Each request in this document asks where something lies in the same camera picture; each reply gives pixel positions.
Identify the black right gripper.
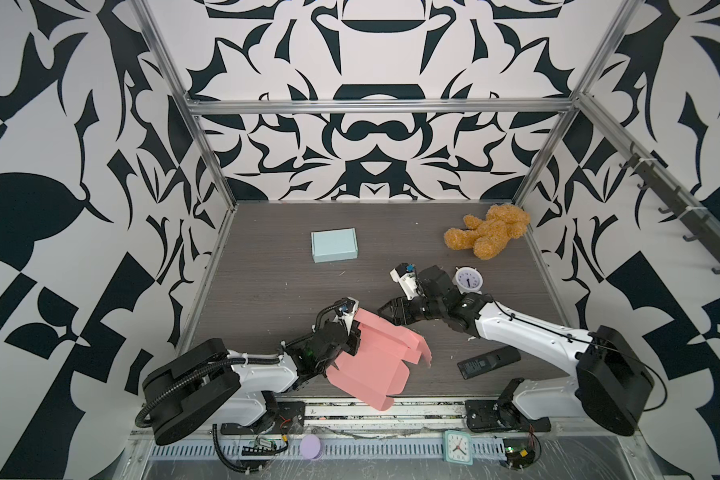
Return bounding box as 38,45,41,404
375,292,448,325

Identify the pink paper box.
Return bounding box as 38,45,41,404
326,309,432,411

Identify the light blue paper box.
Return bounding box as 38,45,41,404
311,228,359,263

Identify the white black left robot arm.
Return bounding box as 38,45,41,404
134,297,360,475

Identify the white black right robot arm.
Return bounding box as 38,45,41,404
378,263,664,436

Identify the white alarm clock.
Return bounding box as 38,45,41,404
453,267,484,294

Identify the purple round disc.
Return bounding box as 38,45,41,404
299,434,323,461

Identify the black remote control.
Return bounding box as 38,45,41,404
457,346,522,380

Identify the small electronics board left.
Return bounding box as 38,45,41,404
240,436,289,456

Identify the brown teddy bear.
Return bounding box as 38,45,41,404
444,204,531,260

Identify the teal square clock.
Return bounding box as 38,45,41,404
443,430,473,465

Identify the green circuit board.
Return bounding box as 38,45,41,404
501,437,540,470

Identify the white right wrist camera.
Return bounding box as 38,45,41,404
390,263,420,300

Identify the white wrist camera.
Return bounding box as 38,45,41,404
390,263,420,300
335,297,359,333

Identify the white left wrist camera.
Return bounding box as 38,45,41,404
335,297,359,333

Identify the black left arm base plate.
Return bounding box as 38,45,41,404
220,401,306,436

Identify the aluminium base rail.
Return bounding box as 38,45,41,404
137,395,643,438

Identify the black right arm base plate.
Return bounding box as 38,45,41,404
464,400,552,433

